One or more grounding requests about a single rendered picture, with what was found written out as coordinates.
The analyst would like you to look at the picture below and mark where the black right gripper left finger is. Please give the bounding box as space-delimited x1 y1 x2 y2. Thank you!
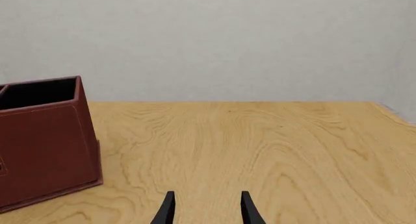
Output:
152 190 176 224

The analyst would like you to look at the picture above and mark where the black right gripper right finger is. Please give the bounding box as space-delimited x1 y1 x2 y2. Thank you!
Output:
240 190 266 224

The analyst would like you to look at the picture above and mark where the red-brown desk caddy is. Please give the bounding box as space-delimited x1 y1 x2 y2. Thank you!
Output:
0 75 104 214

